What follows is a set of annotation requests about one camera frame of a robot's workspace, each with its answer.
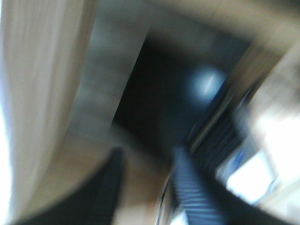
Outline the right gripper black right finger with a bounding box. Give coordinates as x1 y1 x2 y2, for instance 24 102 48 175
172 146 287 225

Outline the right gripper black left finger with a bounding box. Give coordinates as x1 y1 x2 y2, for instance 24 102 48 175
17 147 124 225

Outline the silver laptop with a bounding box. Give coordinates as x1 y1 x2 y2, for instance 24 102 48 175
110 32 300 225

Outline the wooden shelf unit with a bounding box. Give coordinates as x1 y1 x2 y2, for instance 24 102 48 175
0 0 300 225

